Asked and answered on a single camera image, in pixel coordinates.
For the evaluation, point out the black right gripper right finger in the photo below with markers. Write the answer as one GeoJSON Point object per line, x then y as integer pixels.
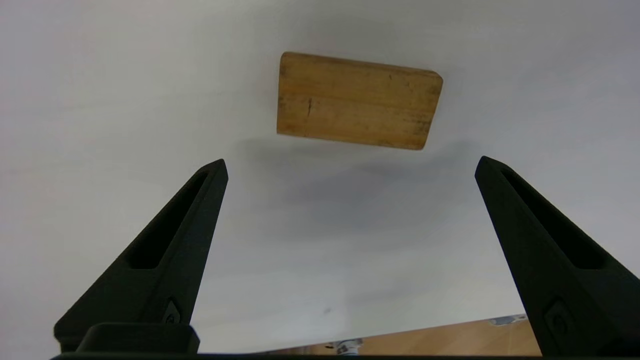
{"type": "Point", "coordinates": [565, 290]}

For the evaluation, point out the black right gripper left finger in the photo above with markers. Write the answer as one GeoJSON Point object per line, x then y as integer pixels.
{"type": "Point", "coordinates": [150, 295]}

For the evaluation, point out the rectangular wooden building block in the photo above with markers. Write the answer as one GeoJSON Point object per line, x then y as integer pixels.
{"type": "Point", "coordinates": [357, 102]}

